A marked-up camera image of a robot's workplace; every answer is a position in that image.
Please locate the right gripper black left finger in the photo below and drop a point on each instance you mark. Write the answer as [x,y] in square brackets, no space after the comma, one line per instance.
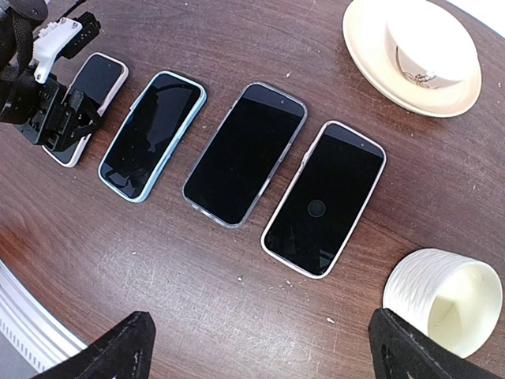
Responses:
[125,351]

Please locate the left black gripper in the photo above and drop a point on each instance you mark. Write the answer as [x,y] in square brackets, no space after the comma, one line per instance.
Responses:
[46,114]

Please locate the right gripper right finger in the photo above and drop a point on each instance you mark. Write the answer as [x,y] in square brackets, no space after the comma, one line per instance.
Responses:
[401,351]

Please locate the pink phone case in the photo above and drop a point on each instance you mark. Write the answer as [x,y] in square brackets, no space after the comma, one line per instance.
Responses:
[114,87]

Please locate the white phone case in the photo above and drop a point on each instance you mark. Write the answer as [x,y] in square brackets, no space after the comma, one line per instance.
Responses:
[276,256]

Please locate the light blue smartphone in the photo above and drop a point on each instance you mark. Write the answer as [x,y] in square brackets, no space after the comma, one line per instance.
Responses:
[145,141]

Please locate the cream ceramic mug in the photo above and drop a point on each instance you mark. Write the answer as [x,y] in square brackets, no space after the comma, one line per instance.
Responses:
[454,300]

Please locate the white ceramic bowl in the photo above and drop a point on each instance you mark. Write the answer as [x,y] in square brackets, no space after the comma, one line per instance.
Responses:
[432,48]

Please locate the beige ceramic saucer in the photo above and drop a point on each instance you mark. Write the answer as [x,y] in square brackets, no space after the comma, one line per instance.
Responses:
[373,53]

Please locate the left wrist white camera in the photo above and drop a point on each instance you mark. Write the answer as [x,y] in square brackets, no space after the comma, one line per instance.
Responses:
[65,38]

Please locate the aluminium front rail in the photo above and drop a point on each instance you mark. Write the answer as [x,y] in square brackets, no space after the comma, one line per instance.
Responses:
[41,339]

